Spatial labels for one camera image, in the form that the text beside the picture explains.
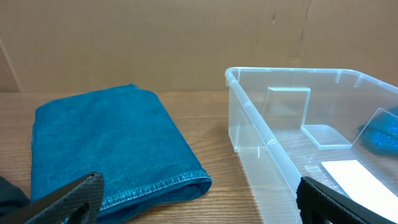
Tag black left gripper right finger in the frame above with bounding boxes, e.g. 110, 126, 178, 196
296, 176, 394, 224

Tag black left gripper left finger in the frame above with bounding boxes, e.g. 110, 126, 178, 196
1, 172, 104, 224

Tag blue green sequin garment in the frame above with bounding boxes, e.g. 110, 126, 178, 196
358, 106, 397, 157

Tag white label in bin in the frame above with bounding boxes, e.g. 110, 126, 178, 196
322, 160, 397, 223

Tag black folded cloth left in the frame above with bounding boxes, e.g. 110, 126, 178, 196
0, 177, 30, 217

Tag folded blue denim cloth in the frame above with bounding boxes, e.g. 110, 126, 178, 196
30, 84, 212, 223

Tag clear plastic storage bin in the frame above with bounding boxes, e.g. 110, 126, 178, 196
225, 67, 397, 223

